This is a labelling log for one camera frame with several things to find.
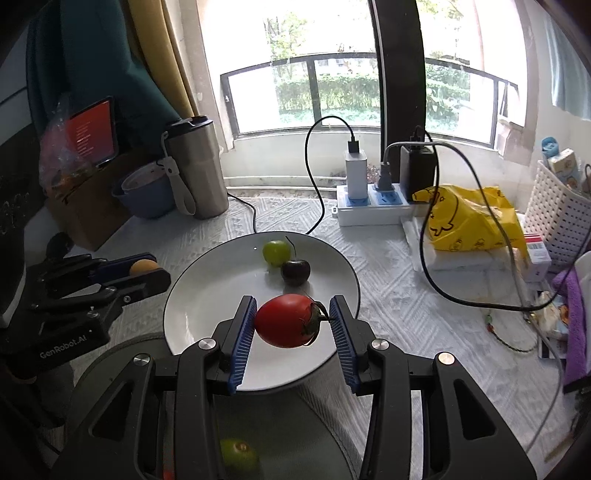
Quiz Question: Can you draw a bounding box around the green round fruit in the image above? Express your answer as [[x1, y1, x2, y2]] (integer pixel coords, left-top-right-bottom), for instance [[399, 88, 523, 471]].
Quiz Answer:
[[219, 438, 260, 478], [263, 239, 291, 267]]

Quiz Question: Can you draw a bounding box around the brown cardboard box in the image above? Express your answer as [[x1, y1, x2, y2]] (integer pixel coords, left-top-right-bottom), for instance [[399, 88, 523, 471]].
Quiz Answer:
[[46, 150, 162, 252]]

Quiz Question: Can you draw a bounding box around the dark cherry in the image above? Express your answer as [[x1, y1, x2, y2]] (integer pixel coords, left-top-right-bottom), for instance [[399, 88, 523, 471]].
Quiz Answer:
[[281, 236, 312, 286]]

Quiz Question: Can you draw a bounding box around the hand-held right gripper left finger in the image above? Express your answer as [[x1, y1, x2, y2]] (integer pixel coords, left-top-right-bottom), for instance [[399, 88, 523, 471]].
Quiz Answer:
[[48, 295, 258, 480]]

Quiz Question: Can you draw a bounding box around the black window post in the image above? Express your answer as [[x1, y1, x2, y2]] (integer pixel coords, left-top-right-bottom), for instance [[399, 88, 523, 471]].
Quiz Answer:
[[369, 0, 428, 190]]

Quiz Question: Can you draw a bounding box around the white power strip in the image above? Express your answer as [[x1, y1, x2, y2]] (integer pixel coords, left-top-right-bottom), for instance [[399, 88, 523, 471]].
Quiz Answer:
[[336, 184, 416, 227]]

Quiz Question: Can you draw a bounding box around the white foam box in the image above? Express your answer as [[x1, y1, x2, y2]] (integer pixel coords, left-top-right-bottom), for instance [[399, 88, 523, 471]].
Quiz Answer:
[[401, 215, 532, 273]]

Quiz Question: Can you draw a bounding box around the white charger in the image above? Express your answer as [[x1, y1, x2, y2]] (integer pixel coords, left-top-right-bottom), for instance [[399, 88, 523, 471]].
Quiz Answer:
[[344, 151, 369, 200]]

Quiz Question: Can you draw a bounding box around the teal curtain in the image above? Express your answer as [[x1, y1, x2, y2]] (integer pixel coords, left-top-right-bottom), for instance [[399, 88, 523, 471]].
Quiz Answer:
[[28, 0, 185, 153]]

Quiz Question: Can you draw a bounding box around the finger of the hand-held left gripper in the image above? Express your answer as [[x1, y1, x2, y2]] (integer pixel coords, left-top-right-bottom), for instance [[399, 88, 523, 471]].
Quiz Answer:
[[39, 252, 160, 289], [30, 269, 172, 320]]

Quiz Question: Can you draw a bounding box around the braided cord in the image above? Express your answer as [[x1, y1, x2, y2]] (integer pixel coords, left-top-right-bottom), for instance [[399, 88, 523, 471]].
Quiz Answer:
[[482, 314, 541, 354]]

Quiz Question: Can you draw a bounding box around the thin black cable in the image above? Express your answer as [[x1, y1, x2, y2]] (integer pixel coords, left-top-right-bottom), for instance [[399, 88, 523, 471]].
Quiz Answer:
[[227, 193, 259, 234]]

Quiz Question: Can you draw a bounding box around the black charger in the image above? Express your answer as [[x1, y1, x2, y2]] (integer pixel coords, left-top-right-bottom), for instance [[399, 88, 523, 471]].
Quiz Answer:
[[399, 145, 437, 199]]

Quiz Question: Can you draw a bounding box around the light blue hanging towel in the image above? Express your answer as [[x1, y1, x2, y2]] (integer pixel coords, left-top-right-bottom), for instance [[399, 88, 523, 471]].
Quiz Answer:
[[545, 9, 591, 121]]

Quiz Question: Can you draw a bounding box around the black charger cable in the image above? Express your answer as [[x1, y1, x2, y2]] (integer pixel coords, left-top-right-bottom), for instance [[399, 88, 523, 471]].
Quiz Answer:
[[295, 116, 358, 235], [409, 126, 578, 312]]

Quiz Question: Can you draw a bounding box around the tablet with red screen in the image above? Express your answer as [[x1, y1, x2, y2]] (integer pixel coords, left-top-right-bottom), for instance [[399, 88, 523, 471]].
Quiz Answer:
[[62, 96, 120, 169]]

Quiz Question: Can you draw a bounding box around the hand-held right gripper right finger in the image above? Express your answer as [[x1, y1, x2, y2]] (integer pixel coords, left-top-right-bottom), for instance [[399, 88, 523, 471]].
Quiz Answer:
[[329, 294, 539, 480]]

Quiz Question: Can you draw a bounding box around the balcony railing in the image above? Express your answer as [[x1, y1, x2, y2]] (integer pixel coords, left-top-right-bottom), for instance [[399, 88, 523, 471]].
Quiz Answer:
[[221, 53, 520, 151]]

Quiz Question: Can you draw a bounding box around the white perforated basket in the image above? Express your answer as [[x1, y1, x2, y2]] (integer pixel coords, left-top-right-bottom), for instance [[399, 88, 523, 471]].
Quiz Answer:
[[526, 159, 591, 268]]

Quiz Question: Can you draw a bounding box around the white printed packet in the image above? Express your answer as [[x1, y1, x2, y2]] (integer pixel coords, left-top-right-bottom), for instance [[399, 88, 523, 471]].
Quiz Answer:
[[531, 291, 571, 342]]

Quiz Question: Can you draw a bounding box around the yellow curtain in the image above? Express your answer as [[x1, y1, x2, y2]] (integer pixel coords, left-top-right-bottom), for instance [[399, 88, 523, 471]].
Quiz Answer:
[[124, 0, 199, 123]]

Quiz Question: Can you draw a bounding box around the steel tumbler with strap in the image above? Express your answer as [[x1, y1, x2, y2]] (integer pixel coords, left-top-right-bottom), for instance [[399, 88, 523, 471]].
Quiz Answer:
[[160, 117, 230, 220]]

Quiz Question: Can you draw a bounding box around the blue bowl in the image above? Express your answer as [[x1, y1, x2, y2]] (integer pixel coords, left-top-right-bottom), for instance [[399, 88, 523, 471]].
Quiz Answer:
[[112, 161, 177, 219]]

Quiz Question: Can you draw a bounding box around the white plate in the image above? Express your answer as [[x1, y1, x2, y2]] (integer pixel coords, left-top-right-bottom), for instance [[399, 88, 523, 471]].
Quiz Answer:
[[163, 231, 362, 394]]

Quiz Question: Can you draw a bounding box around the red and white small box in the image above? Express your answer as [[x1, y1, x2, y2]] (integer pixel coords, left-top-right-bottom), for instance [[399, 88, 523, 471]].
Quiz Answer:
[[522, 233, 552, 282]]

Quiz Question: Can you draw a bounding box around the yellow plastic bag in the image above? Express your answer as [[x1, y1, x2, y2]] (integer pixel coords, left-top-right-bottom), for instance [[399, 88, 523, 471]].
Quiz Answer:
[[411, 185, 528, 252]]

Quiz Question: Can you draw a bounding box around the blue and white carton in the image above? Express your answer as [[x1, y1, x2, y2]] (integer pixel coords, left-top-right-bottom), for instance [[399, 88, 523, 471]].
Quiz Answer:
[[540, 136, 580, 190]]

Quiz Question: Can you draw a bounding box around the purple cloth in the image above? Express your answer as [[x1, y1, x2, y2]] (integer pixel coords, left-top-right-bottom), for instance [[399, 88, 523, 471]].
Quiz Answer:
[[551, 268, 591, 388]]

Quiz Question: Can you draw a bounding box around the grey round mat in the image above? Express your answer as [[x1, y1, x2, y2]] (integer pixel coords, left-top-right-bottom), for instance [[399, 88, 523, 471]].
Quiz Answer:
[[69, 335, 365, 480]]

